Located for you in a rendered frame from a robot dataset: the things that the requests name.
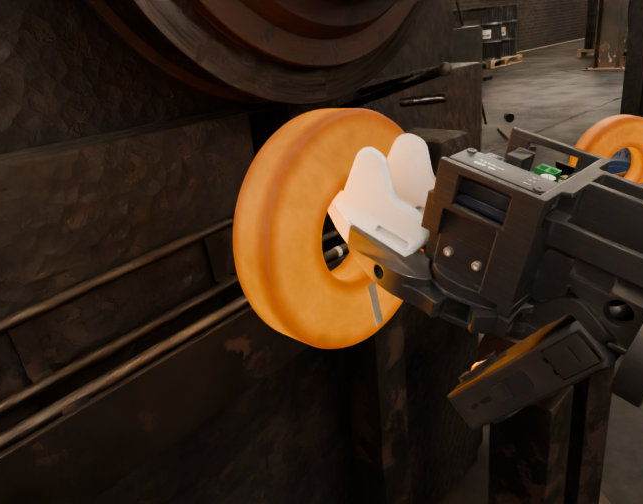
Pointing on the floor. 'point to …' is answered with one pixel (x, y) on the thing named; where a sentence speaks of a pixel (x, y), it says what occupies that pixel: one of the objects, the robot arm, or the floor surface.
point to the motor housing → (528, 444)
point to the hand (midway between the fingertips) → (339, 201)
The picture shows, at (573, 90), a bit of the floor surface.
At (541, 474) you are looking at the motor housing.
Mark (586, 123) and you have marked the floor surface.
